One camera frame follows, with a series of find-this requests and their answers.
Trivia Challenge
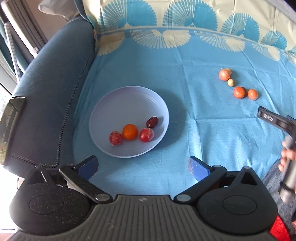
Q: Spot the pink-red fruit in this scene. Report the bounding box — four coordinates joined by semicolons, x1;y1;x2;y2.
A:
109;131;122;146

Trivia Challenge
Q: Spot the orange tangerine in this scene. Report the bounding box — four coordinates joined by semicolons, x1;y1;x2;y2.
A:
122;124;138;141
233;86;246;99

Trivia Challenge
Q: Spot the small red fruit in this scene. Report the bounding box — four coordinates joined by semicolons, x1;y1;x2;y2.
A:
139;128;154;143

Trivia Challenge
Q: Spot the dark red jujube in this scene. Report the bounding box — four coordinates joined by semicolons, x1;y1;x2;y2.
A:
146;116;159;128

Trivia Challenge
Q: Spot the orange fruit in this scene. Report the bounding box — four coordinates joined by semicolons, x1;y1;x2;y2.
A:
247;89;258;100

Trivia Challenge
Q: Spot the small beige longan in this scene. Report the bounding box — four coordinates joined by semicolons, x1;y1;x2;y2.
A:
227;78;235;87

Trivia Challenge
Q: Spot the peach-coloured fruit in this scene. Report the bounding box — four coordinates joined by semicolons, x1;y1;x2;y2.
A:
219;68;232;81

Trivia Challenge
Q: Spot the person right hand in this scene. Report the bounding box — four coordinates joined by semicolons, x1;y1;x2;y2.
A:
278;141;295;172

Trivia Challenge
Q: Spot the blue sofa armrest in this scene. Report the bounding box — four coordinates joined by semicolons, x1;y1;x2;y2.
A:
3;16;95;178

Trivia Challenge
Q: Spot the light blue round plate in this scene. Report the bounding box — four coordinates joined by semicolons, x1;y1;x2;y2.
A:
89;86;170;158

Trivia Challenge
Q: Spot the black smartphone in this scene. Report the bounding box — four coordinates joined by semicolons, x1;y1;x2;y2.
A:
1;96;26;166

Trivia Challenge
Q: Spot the blue patterned cloth cover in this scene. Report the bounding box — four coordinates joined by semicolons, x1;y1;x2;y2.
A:
73;1;295;196

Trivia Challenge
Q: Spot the white window frame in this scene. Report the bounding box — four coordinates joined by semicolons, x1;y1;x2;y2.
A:
0;0;47;88

